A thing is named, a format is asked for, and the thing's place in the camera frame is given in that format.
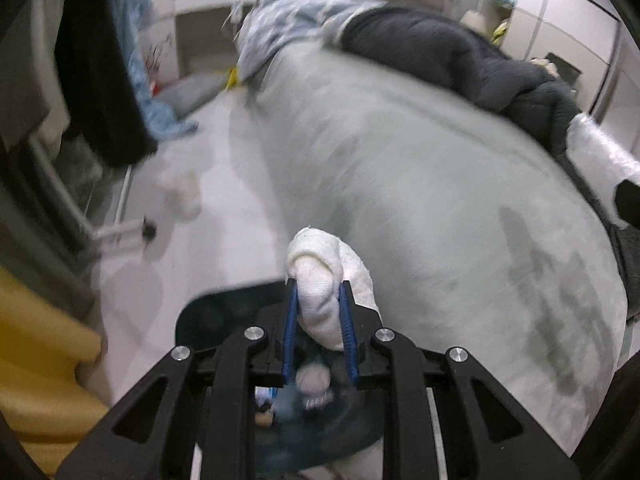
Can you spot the dark chair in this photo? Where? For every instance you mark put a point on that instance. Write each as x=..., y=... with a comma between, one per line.
x=565, y=67

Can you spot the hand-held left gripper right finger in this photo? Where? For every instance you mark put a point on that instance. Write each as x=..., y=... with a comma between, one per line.
x=349, y=332

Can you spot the yellow padded object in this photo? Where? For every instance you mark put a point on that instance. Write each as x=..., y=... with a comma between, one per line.
x=35, y=350

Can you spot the grey floor cushion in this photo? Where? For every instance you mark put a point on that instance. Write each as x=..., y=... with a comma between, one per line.
x=192, y=91

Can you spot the bed with grey-green sheet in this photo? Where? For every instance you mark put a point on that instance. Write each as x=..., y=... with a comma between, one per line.
x=425, y=185

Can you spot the white dressing table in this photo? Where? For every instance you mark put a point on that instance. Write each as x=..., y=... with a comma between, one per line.
x=200, y=10

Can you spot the dark trash bin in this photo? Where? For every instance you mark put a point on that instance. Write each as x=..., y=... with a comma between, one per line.
x=220, y=310

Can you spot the yellow-green hanging item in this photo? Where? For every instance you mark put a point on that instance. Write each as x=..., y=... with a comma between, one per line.
x=500, y=31

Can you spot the cream plush toy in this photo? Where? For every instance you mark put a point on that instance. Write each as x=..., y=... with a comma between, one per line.
x=542, y=65

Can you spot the large white sock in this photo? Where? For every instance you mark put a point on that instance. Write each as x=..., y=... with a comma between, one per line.
x=315, y=270

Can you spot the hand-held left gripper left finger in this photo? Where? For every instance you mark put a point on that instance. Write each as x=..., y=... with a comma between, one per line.
x=289, y=332

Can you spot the black hanging cloth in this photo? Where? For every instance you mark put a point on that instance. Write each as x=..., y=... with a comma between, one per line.
x=105, y=70

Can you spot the blue patterned quilt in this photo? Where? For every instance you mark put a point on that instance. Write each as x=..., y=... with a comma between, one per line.
x=295, y=25

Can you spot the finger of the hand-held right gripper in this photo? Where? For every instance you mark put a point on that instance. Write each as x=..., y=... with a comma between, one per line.
x=629, y=205

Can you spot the light blue hanging cloth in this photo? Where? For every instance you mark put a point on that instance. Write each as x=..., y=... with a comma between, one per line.
x=145, y=85

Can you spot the white clothes rack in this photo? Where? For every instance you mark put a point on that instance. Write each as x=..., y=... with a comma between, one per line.
x=120, y=235

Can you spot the white wardrobe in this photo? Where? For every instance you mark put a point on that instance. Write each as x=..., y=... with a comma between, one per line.
x=565, y=15

